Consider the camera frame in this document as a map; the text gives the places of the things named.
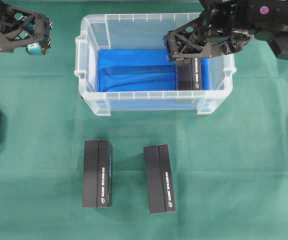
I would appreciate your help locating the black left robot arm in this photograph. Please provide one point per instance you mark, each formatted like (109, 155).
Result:
(22, 28)

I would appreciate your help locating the clear plastic storage case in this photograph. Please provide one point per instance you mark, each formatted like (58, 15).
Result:
(104, 32)

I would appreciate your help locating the green table cloth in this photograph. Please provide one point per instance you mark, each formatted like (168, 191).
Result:
(229, 168)

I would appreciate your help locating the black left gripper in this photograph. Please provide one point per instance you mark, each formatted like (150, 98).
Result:
(39, 32)

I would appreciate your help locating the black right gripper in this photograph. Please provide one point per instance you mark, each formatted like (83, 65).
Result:
(236, 19)

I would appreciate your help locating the black camera box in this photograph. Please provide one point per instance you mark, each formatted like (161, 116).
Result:
(161, 196)
(97, 174)
(189, 75)

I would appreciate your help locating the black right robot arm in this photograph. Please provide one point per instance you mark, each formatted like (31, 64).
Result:
(278, 43)

